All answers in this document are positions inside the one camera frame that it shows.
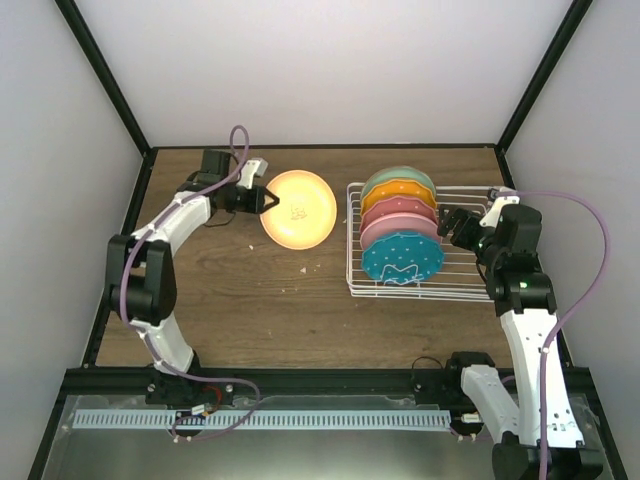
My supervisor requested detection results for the light pink plate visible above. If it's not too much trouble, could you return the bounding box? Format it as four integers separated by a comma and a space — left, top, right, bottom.
360, 212, 440, 250

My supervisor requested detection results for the mint green plate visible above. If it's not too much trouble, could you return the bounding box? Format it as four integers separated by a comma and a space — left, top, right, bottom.
361, 165, 436, 196

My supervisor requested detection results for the dark pink polka dot plate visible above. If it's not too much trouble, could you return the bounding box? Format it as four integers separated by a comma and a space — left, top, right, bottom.
360, 195, 437, 230

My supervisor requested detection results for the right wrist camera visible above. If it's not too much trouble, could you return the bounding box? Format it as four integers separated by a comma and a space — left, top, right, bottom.
480, 186, 520, 228

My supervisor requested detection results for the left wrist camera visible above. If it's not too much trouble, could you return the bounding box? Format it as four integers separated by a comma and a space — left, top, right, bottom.
237, 157, 268, 190

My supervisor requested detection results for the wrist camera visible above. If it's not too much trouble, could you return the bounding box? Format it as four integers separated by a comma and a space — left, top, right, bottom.
480, 186, 520, 228
237, 157, 268, 190

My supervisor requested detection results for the pale yellow plate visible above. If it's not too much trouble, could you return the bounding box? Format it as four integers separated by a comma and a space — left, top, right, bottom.
260, 170, 337, 250

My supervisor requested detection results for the white slotted cable duct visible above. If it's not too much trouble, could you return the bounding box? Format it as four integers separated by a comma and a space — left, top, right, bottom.
71, 409, 451, 432

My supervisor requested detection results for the black aluminium frame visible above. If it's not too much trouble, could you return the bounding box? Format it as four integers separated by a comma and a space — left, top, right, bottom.
27, 0, 629, 480

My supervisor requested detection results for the orange polka dot plate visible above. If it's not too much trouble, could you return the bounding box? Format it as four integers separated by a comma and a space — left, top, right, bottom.
360, 179, 437, 214

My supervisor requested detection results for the white wire dish rack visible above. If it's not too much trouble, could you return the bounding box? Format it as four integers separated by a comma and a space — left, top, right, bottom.
345, 182, 489, 302

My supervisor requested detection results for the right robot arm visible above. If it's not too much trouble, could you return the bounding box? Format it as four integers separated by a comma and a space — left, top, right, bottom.
438, 197, 604, 479

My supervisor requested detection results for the blue polka dot plate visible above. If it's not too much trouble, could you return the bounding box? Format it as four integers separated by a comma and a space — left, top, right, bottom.
361, 231, 445, 286

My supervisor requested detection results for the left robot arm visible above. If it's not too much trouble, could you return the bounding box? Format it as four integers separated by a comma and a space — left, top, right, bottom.
105, 150, 445, 404

